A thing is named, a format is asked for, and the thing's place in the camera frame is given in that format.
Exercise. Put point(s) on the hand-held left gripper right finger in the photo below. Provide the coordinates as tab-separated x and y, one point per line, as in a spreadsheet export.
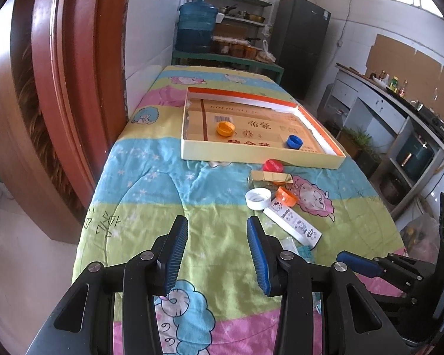
257	255

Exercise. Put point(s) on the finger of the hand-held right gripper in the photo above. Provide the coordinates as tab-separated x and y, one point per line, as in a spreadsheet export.
357	263

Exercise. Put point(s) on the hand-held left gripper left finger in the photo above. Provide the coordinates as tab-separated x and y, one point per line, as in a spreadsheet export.
175	251

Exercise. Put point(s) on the white cartoon case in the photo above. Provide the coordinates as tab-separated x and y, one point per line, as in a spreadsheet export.
292	225

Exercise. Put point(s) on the teal packet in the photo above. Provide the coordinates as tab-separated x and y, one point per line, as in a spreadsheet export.
305	253

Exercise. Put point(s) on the gold rectangular box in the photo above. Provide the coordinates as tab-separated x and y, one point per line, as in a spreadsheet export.
270	178

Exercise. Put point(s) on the orange rimmed cardboard tray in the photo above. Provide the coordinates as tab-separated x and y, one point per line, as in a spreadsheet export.
262	133

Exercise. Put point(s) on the clear plastic packet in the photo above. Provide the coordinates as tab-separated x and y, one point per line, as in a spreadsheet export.
290	244

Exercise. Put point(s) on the crumpled plastic bag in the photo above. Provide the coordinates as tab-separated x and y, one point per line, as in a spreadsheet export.
418	229

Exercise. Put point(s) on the white bottle cap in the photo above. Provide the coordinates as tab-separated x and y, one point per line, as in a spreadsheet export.
258	199

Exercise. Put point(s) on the orange bottle cap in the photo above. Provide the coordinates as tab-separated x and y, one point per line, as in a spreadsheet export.
286	196
225	128

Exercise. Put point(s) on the printed cartoon blanket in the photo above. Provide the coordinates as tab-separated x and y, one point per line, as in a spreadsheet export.
151	177

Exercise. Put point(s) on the dark round pot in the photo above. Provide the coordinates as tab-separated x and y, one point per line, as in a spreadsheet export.
392	188

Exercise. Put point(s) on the red bottle cap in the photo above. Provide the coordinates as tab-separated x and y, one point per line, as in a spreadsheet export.
273	165

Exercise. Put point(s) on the dark green planter box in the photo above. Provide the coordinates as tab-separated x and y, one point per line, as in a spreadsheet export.
368	162

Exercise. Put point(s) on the dark teal appliance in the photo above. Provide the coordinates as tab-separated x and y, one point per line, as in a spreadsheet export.
416	151

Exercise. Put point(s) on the blue bottle cap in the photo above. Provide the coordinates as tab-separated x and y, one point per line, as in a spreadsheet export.
294	141

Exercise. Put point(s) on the potted green plant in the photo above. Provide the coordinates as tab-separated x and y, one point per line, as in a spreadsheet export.
359	137

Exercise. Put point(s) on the black gas stove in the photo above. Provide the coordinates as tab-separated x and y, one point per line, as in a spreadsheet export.
434	122

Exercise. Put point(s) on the white kitchen counter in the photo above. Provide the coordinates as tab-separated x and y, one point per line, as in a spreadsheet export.
373	103

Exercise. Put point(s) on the grey bin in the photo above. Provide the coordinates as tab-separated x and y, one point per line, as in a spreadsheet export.
327	98

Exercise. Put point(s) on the green yellow bottle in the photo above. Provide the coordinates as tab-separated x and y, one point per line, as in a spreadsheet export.
394	84

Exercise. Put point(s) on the dark sauce bottle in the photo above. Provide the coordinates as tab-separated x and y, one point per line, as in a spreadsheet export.
383	77

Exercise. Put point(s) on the plastic bag of food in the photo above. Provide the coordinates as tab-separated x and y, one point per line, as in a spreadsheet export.
267	55

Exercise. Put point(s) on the dark refrigerator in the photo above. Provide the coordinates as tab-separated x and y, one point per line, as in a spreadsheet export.
301	44

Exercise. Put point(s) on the brown wooden door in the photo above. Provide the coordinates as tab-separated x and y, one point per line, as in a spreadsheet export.
33	81

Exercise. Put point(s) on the blue water jug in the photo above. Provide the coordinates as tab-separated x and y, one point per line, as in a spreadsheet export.
196	26

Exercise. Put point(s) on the brown cardboard box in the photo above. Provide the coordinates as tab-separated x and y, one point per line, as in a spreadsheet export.
229	29

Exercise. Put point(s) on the golden bowl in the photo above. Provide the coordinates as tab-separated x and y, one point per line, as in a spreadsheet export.
257	17

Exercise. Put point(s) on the metal pot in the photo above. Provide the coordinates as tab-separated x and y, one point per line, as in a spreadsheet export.
227	9

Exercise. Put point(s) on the metal shelf rack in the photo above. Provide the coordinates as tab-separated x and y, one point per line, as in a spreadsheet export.
240	4

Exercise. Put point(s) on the cardboard wall panel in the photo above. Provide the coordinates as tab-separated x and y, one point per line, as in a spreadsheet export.
410	63

